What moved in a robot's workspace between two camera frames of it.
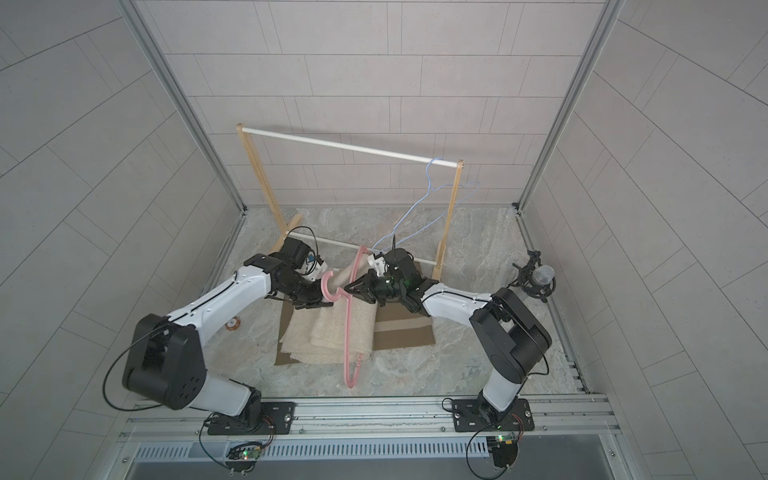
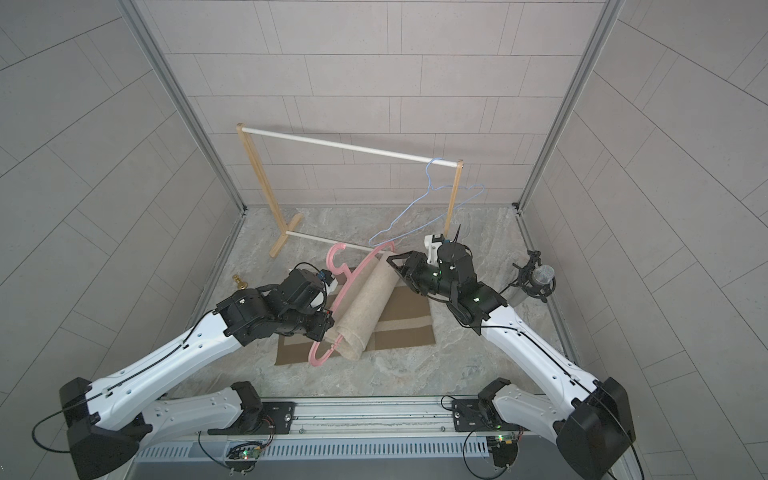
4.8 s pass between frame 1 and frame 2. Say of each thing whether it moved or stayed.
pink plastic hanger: moved
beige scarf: moved
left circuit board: stayed
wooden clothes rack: stayed
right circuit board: stayed
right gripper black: moved
